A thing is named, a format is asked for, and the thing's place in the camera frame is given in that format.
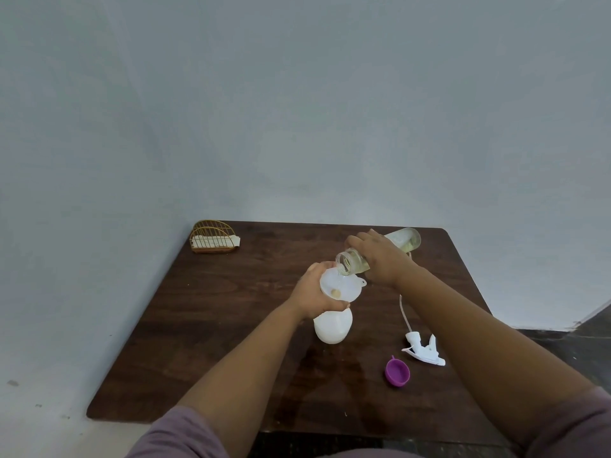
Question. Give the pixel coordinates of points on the clear plastic bottle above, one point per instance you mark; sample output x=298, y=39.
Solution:
x=353, y=262

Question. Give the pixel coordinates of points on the person's left hand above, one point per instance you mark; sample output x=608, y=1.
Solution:
x=308, y=293

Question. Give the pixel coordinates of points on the white folded napkins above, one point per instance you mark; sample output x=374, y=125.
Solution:
x=215, y=241

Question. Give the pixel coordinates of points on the person's right hand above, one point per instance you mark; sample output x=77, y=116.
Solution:
x=386, y=259

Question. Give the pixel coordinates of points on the person's mauve shirt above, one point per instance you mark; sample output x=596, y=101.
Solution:
x=176, y=436

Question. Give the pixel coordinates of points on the purple bottle cap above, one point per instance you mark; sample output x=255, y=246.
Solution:
x=397, y=373

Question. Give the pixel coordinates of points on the person's left forearm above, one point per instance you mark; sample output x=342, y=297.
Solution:
x=248, y=381

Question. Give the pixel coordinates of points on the white spray trigger with tube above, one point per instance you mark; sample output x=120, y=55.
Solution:
x=425, y=352

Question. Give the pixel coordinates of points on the white plastic spray bottle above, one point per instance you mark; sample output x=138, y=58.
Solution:
x=332, y=329

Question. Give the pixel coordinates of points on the white plastic funnel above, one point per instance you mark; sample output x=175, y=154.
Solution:
x=346, y=286

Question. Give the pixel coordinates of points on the person's right forearm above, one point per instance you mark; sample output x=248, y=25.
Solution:
x=496, y=362

